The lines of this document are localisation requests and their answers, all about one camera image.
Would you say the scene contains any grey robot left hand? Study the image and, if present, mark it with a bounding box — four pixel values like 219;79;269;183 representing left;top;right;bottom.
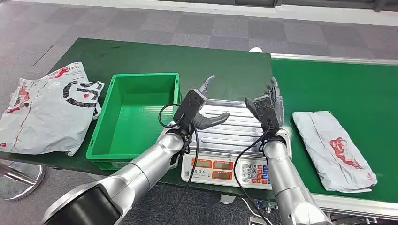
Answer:
192;75;231;131

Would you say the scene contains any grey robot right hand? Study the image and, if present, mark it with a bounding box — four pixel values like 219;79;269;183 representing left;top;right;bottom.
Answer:
245;77;285;128

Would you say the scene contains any grey parcel bag red print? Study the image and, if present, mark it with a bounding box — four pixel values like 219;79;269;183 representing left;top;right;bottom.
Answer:
292;111;378;194

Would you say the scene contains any conveyor connector box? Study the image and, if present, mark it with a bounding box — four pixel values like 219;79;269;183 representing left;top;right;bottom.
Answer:
255;200;279;215

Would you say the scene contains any electronic scale with steel tray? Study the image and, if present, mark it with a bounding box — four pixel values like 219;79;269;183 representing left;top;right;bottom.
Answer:
181;99;293;191

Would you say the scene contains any green plastic crate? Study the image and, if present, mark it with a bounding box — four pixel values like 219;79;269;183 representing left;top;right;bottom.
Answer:
86;72;182;171

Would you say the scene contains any large grey bag black logo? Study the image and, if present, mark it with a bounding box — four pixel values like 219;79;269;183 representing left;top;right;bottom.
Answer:
0;61;105;157

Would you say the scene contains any chrome round chair base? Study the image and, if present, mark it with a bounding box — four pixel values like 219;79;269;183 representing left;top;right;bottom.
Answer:
0;160;46;201

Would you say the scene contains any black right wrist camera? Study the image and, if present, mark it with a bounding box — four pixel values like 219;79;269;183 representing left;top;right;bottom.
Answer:
252;94;281;133

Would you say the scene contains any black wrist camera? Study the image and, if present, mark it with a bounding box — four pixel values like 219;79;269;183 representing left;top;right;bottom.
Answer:
173;89;208;131
252;94;281;133

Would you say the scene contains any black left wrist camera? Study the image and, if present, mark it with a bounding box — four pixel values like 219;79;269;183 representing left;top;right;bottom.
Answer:
173;89;208;131

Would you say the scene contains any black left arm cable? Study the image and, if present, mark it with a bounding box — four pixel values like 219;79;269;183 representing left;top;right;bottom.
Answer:
158;103;199;225

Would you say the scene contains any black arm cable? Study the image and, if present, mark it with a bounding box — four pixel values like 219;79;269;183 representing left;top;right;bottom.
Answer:
233;124;274;225
158;103;199;225

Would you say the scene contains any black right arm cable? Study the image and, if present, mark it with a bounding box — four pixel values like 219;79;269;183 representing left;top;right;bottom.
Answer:
233;124;274;225

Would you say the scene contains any green conveyor belt silver frame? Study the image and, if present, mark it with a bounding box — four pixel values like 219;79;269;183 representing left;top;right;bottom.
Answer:
270;53;398;221

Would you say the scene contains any white floor cable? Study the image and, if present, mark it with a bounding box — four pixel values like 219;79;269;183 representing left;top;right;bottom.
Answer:
241;197;265;219

